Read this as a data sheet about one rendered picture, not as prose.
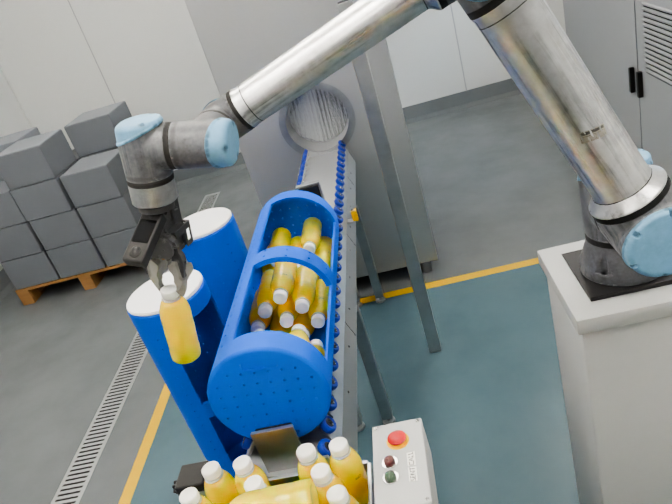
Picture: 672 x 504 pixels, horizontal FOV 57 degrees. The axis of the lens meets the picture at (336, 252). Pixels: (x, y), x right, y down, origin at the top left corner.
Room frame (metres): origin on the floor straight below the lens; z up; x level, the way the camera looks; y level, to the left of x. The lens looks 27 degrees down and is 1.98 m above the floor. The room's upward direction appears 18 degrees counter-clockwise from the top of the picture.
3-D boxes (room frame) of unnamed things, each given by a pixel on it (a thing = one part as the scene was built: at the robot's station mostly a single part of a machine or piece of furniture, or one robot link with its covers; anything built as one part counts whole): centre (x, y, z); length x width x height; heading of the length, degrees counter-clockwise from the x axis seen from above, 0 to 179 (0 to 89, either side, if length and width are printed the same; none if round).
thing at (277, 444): (1.08, 0.26, 0.99); 0.10 x 0.02 x 0.12; 80
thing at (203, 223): (2.47, 0.51, 1.03); 0.28 x 0.28 x 0.01
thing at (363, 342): (2.10, 0.01, 0.31); 0.06 x 0.06 x 0.63; 80
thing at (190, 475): (1.07, 0.46, 0.95); 0.10 x 0.07 x 0.10; 80
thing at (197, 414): (1.96, 0.61, 0.59); 0.28 x 0.28 x 0.88
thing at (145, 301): (1.96, 0.61, 1.03); 0.28 x 0.28 x 0.01
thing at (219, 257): (2.47, 0.51, 0.59); 0.28 x 0.28 x 0.88
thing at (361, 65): (2.49, -0.32, 0.85); 0.06 x 0.06 x 1.70; 80
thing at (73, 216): (4.94, 1.89, 0.59); 1.20 x 0.80 x 1.19; 81
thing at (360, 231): (3.07, -0.16, 0.31); 0.06 x 0.06 x 0.63; 80
